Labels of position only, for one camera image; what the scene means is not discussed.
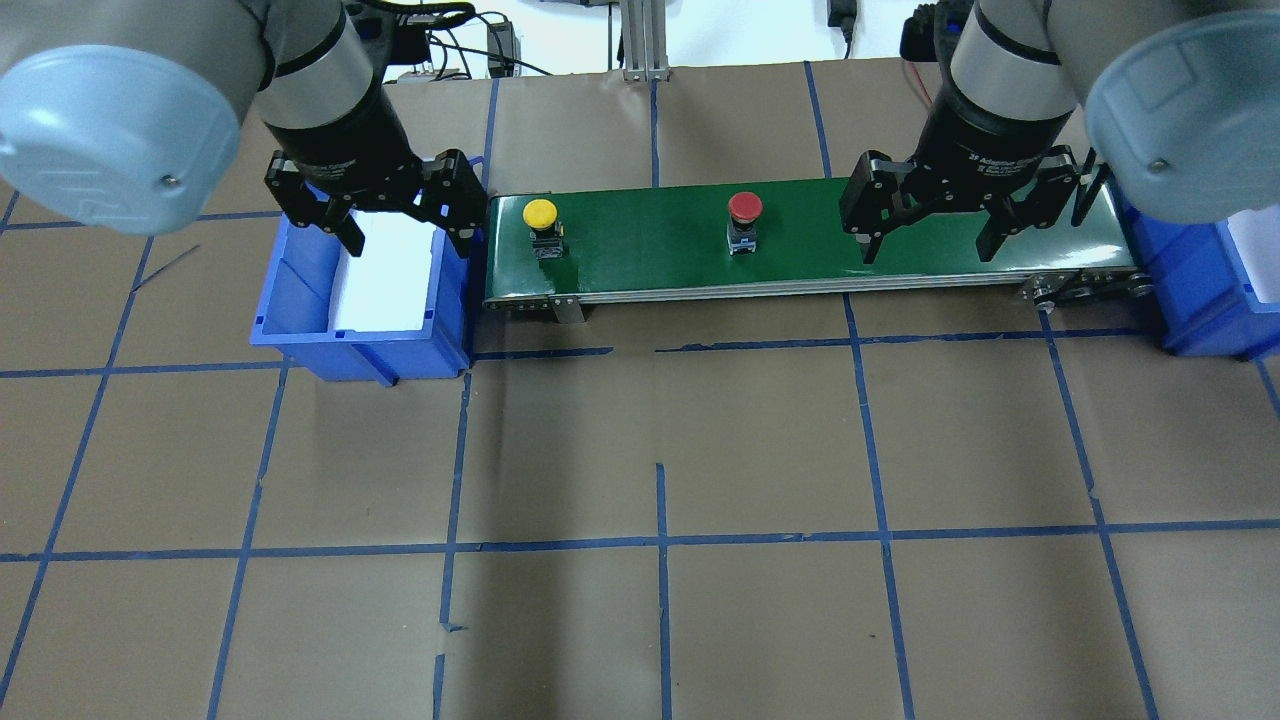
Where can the white foam pad left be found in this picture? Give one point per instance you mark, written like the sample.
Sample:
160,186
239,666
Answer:
386,290

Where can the red mushroom push button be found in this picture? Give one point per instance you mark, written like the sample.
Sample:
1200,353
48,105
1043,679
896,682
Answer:
744,210

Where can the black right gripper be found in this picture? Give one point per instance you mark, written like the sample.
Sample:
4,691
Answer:
985,137

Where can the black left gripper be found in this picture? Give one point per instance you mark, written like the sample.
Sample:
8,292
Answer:
338,132

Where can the blue plastic bin left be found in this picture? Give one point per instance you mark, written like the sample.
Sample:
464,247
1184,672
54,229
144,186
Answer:
292,316

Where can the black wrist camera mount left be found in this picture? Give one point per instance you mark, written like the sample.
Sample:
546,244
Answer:
410,30

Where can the green conveyor belt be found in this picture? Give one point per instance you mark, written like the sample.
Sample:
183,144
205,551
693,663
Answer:
667,244

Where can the aluminium frame post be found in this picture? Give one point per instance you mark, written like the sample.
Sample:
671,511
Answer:
644,56

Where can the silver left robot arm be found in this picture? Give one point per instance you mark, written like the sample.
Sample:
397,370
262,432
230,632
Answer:
127,114

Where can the yellow mushroom push button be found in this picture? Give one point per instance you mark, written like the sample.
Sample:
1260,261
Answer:
545,228

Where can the white foam pad right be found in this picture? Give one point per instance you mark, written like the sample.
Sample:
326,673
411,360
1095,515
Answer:
1255,236

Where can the blue plastic bin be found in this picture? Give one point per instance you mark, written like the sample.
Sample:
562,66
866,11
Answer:
1209,308
292,316

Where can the blue plastic bin right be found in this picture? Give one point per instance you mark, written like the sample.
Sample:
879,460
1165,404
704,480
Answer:
1209,308

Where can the white foam pad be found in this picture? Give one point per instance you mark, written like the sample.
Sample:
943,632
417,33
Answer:
386,290
1255,236

